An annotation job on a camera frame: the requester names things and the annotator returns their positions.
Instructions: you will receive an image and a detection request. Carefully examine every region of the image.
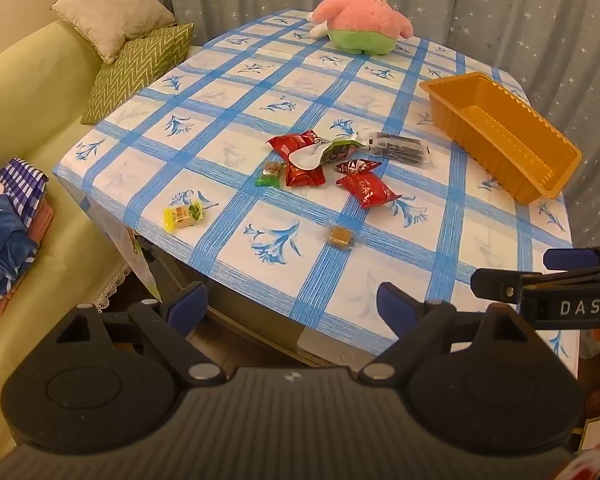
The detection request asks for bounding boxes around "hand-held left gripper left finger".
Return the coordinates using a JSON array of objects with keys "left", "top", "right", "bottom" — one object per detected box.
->
[{"left": 55, "top": 281, "right": 227, "bottom": 388}]

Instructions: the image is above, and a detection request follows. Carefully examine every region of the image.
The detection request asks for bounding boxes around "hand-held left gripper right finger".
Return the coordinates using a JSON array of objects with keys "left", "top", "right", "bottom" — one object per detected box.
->
[{"left": 357, "top": 281, "right": 533, "bottom": 386}]

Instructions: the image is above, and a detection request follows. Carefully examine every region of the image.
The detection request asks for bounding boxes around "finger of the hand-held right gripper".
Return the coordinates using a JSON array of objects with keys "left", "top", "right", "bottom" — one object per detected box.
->
[
  {"left": 471, "top": 265, "right": 600, "bottom": 304},
  {"left": 542, "top": 243, "right": 600, "bottom": 271}
]

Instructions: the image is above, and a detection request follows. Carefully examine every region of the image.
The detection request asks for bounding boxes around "brown candy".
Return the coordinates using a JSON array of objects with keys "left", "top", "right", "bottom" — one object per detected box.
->
[{"left": 324, "top": 225, "right": 359, "bottom": 252}]

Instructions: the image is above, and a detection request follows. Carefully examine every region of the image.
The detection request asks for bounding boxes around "yellow candy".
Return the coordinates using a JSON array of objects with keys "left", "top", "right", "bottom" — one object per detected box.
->
[{"left": 163, "top": 201, "right": 206, "bottom": 233}]

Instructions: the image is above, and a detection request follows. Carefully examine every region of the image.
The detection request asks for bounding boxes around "dark red patterned snack packet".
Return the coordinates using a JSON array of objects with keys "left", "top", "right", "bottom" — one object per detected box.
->
[{"left": 335, "top": 158, "right": 384, "bottom": 176}]

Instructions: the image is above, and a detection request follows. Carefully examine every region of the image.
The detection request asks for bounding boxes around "orange plastic tray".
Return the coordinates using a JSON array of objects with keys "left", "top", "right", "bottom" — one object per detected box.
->
[{"left": 419, "top": 71, "right": 584, "bottom": 206}]

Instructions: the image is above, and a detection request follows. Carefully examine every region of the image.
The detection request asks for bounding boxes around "small green candy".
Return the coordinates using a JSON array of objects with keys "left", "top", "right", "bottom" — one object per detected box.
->
[{"left": 256, "top": 161, "right": 284, "bottom": 189}]

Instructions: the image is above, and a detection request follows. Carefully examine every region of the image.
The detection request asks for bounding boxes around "clear packet with black sticks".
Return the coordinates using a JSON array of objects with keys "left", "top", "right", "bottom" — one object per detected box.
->
[{"left": 364, "top": 131, "right": 429, "bottom": 166}]

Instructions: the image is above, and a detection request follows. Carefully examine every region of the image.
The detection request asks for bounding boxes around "green and white snack packet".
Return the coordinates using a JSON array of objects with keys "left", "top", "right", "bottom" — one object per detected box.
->
[{"left": 288, "top": 132, "right": 377, "bottom": 169}]

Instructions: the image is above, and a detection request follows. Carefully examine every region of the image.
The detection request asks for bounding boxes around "orange striped cloth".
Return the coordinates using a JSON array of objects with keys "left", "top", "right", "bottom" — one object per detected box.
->
[{"left": 0, "top": 199, "right": 56, "bottom": 311}]

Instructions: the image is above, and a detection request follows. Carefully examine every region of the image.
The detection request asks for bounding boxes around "blue checkered tablecloth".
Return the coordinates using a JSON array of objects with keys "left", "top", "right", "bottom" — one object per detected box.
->
[{"left": 54, "top": 8, "right": 579, "bottom": 377}]

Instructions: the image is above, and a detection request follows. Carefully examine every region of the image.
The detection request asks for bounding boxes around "blue printed blanket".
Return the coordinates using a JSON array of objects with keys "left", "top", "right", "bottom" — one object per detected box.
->
[{"left": 0, "top": 172, "right": 40, "bottom": 322}]

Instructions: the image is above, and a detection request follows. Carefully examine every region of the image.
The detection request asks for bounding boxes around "purple plaid cloth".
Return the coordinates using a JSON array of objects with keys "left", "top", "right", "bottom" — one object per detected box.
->
[{"left": 0, "top": 157, "right": 49, "bottom": 223}]

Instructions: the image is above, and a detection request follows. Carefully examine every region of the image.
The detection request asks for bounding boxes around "green zigzag cushion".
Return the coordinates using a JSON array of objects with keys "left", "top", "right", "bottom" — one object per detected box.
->
[{"left": 80, "top": 23, "right": 196, "bottom": 126}]

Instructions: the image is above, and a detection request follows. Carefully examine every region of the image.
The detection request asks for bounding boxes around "yellow-green sofa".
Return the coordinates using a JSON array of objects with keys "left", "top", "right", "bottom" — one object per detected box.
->
[{"left": 0, "top": 21, "right": 203, "bottom": 467}]

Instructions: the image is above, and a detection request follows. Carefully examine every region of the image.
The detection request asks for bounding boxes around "grey star-print curtain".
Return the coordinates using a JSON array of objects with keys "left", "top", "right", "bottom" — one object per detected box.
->
[{"left": 102, "top": 0, "right": 600, "bottom": 261}]

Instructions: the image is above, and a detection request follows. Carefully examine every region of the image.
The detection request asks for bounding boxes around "pink starfish plush toy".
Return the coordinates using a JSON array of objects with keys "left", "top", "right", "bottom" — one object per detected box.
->
[{"left": 307, "top": 0, "right": 414, "bottom": 56}]

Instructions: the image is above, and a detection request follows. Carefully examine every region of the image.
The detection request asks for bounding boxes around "beige cushion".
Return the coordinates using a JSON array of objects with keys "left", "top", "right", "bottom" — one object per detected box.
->
[{"left": 50, "top": 0, "right": 177, "bottom": 65}]

